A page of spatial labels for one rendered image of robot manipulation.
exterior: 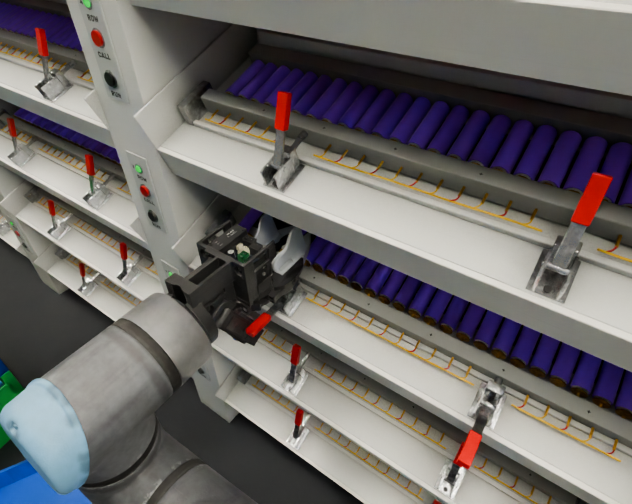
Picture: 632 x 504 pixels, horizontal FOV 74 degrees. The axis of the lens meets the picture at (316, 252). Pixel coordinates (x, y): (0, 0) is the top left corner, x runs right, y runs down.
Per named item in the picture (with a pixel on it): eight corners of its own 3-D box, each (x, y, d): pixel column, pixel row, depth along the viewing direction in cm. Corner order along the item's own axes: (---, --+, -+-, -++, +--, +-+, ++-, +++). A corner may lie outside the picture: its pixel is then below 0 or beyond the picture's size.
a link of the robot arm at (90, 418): (23, 455, 39) (-37, 399, 33) (134, 361, 47) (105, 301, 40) (82, 520, 35) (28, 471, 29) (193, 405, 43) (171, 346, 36)
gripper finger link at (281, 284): (311, 262, 53) (263, 303, 48) (312, 271, 54) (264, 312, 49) (284, 247, 55) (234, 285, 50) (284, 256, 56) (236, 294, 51)
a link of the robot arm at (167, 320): (190, 400, 42) (130, 355, 46) (224, 366, 45) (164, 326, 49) (169, 346, 36) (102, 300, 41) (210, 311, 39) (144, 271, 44)
